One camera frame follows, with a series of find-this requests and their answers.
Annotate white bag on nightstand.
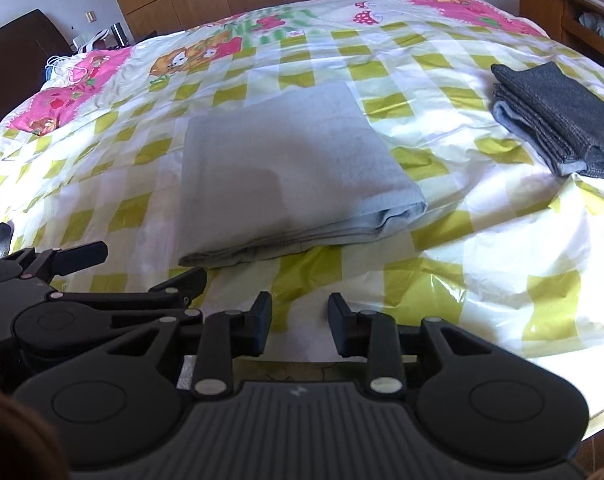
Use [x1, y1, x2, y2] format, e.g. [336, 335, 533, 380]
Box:
[73, 29, 110, 53]

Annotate white cable on bed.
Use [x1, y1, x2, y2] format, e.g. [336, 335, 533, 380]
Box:
[43, 54, 83, 86]

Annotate wooden side shelf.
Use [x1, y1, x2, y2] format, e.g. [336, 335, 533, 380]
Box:
[519, 0, 604, 66]

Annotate dark brown headboard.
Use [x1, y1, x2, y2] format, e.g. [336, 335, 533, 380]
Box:
[0, 9, 72, 122]

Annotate folded dark grey pants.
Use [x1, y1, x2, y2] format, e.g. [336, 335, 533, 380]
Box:
[491, 62, 604, 179]

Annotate black box on nightstand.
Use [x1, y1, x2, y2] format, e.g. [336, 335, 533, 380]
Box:
[111, 22, 129, 48]

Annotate light grey pants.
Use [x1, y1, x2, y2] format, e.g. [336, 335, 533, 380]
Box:
[176, 82, 428, 268]

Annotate yellow checked cartoon bed cover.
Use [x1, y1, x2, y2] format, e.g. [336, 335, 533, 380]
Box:
[0, 0, 604, 431]

